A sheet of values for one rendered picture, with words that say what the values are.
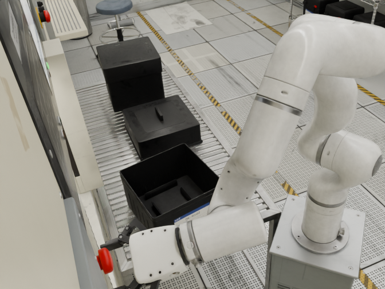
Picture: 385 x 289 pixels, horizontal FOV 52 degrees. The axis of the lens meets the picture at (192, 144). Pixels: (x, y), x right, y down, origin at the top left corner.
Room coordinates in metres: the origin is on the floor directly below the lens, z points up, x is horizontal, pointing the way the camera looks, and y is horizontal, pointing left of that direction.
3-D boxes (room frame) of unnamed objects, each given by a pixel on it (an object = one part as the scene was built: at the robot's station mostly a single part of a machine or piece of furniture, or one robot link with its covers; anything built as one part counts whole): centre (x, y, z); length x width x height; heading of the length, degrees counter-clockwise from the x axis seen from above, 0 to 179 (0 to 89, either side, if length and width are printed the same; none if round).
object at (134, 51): (1.87, 0.28, 0.89); 0.29 x 0.29 x 0.25; 14
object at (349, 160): (0.82, -0.43, 1.07); 0.19 x 0.12 x 0.24; 45
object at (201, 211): (1.01, 0.09, 0.85); 0.28 x 0.28 x 0.17; 28
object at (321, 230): (0.85, -0.40, 0.85); 0.19 x 0.19 x 0.18
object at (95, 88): (1.47, 0.19, 0.38); 1.30 x 0.60 x 0.76; 18
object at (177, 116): (1.49, 0.14, 0.83); 0.29 x 0.29 x 0.13; 19
